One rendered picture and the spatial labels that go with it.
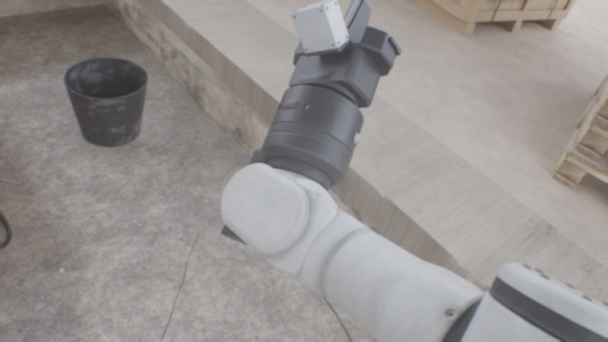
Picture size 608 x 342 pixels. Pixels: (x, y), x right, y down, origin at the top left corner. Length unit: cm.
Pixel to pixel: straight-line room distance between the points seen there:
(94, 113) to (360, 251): 168
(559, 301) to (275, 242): 20
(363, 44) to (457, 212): 117
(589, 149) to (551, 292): 176
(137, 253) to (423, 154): 110
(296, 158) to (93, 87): 183
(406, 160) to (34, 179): 142
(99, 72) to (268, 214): 185
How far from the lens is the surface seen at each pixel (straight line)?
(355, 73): 45
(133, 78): 214
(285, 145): 41
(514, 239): 164
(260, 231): 37
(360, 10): 53
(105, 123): 197
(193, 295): 155
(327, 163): 41
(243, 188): 40
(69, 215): 180
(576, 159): 196
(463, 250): 147
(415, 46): 264
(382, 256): 33
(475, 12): 303
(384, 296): 31
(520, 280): 24
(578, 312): 23
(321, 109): 43
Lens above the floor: 130
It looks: 40 degrees down
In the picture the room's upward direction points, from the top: 15 degrees clockwise
